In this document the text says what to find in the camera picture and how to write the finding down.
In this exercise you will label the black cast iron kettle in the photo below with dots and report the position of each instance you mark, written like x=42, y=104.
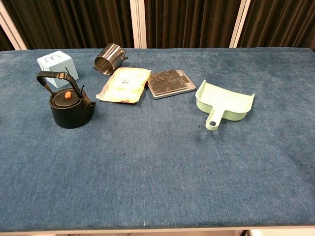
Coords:
x=71, y=115

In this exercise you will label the silver kitchen scale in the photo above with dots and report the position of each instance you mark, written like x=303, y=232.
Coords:
x=167, y=83

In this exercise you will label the blue table cloth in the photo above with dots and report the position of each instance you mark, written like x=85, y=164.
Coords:
x=157, y=159

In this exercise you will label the yellowish plastic food packet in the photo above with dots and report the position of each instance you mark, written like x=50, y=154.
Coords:
x=123, y=86

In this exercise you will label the mint green plastic dustpan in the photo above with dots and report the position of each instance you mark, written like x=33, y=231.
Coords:
x=226, y=103

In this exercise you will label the stainless steel cup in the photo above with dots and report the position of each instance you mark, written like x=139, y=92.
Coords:
x=108, y=60

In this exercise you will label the dark brown curtain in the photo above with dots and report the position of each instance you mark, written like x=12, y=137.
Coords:
x=280, y=22
x=3, y=40
x=189, y=22
x=73, y=22

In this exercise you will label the light blue number cube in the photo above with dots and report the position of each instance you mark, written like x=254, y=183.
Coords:
x=65, y=66

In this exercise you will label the white frame post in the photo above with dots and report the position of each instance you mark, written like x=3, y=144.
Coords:
x=240, y=22
x=138, y=22
x=12, y=27

